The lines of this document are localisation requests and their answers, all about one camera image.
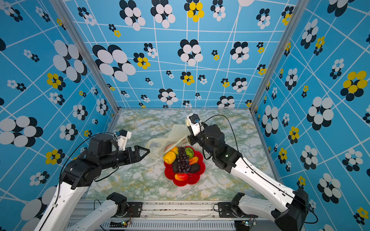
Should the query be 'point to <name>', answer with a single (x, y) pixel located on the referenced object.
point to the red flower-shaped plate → (193, 178)
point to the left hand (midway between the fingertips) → (145, 152)
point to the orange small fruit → (193, 160)
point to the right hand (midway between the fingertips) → (189, 123)
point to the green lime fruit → (190, 152)
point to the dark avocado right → (194, 168)
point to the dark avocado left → (175, 165)
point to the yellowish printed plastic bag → (177, 136)
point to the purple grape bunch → (183, 160)
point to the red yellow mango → (181, 176)
